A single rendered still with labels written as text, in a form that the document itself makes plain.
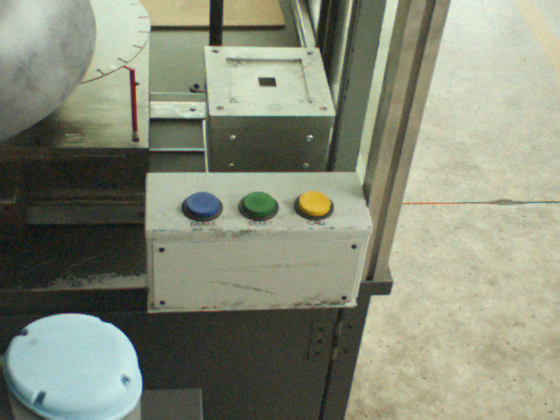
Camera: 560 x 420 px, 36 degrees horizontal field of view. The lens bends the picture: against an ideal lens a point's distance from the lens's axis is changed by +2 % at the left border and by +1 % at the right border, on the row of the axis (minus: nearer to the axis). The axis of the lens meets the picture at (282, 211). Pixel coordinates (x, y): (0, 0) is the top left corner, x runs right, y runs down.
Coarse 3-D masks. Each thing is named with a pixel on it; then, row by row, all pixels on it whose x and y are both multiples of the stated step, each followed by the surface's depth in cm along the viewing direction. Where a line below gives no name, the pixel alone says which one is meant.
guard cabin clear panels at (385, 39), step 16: (320, 0) 155; (336, 32) 140; (384, 32) 110; (336, 48) 140; (384, 48) 110; (336, 64) 140; (384, 64) 110; (336, 80) 141; (336, 96) 141; (368, 112) 119; (368, 128) 119; (368, 144) 119
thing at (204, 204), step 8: (200, 192) 107; (192, 200) 106; (200, 200) 106; (208, 200) 106; (216, 200) 106; (192, 208) 105; (200, 208) 105; (208, 208) 105; (216, 208) 105; (200, 216) 105; (208, 216) 105
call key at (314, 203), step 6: (306, 192) 109; (312, 192) 109; (318, 192) 109; (300, 198) 108; (306, 198) 108; (312, 198) 108; (318, 198) 108; (324, 198) 108; (300, 204) 107; (306, 204) 107; (312, 204) 107; (318, 204) 107; (324, 204) 107; (330, 204) 108; (306, 210) 106; (312, 210) 106; (318, 210) 106; (324, 210) 107
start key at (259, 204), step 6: (258, 192) 108; (246, 198) 107; (252, 198) 107; (258, 198) 107; (264, 198) 107; (270, 198) 107; (246, 204) 106; (252, 204) 106; (258, 204) 106; (264, 204) 106; (270, 204) 106; (246, 210) 106; (252, 210) 105; (258, 210) 105; (264, 210) 105; (270, 210) 106; (258, 216) 106
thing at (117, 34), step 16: (96, 0) 131; (112, 0) 131; (128, 0) 132; (96, 16) 127; (112, 16) 128; (128, 16) 128; (144, 16) 129; (112, 32) 125; (128, 32) 125; (144, 32) 126; (96, 48) 121; (112, 48) 122; (128, 48) 122; (96, 64) 118; (112, 64) 119
